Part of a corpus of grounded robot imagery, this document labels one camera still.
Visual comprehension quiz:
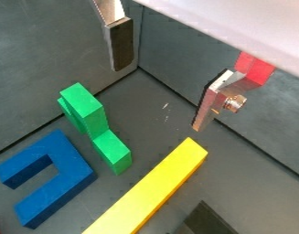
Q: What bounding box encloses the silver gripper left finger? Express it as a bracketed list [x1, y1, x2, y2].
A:
[91, 0, 135, 71]

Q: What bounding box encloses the green stepped block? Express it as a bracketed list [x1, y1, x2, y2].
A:
[58, 82, 133, 176]

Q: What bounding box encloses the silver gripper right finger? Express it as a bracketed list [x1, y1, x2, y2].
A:
[193, 69, 260, 132]

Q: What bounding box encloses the blue U-shaped block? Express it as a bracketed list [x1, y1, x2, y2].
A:
[0, 130, 97, 229]

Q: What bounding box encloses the red base board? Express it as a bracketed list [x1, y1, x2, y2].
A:
[236, 52, 276, 86]

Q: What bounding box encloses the yellow long bar block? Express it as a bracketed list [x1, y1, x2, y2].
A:
[82, 137, 208, 234]

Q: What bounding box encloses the black fixture block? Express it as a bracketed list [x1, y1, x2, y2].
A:
[174, 201, 238, 234]

